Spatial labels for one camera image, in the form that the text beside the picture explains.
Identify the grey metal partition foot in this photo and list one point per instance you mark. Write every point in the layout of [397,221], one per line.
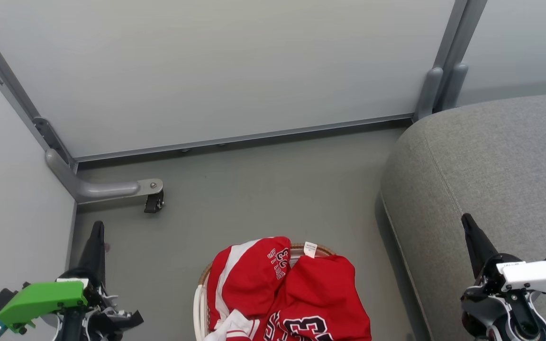
[102,189]

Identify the black caster wheel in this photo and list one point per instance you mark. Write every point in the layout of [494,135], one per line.
[153,203]

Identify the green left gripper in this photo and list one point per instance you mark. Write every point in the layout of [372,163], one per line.
[40,298]

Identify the grey partition bottom rail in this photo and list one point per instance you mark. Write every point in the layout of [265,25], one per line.
[254,137]

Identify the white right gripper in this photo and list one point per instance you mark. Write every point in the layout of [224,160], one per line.
[538,277]

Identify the grey fabric sofa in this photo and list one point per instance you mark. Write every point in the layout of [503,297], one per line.
[491,156]

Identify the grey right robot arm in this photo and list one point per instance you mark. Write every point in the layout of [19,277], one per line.
[505,317]

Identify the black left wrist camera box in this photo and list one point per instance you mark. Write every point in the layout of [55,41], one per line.
[0,300]

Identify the red baseball jersey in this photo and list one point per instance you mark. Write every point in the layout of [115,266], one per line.
[320,293]

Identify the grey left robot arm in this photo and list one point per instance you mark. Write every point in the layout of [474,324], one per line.
[71,329]

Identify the round wicker laundry basket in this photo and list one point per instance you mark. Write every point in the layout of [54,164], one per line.
[198,308]

